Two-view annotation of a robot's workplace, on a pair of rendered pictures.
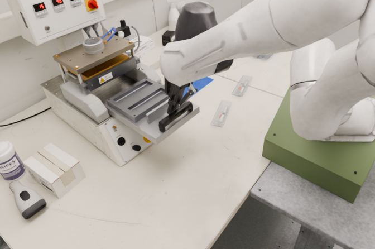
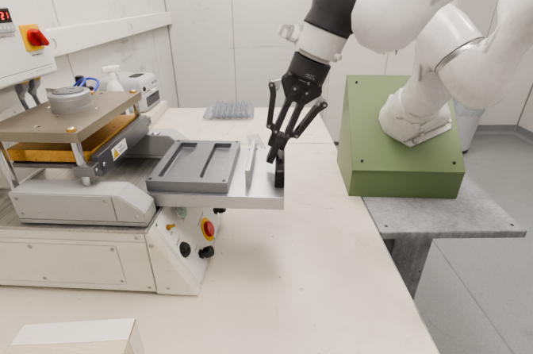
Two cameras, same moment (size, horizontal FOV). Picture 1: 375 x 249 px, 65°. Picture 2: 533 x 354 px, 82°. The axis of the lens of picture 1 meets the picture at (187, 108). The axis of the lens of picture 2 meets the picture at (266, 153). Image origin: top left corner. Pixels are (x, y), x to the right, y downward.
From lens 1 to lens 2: 0.66 m
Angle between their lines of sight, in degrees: 37
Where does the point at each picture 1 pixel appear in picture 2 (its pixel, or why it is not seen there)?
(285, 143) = (377, 164)
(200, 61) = not seen: outside the picture
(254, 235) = not seen: hidden behind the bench
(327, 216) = (456, 217)
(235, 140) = (308, 194)
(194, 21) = not seen: outside the picture
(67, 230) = not seen: outside the picture
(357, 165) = (451, 155)
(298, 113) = (481, 75)
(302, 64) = (453, 27)
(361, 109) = not seen: hidden behind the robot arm
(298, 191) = (414, 209)
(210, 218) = (383, 283)
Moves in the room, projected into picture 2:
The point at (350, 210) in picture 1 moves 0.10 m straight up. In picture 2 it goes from (461, 204) to (470, 176)
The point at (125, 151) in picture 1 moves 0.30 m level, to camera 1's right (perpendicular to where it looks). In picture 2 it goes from (193, 264) to (289, 209)
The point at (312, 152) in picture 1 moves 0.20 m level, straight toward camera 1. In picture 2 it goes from (408, 161) to (454, 198)
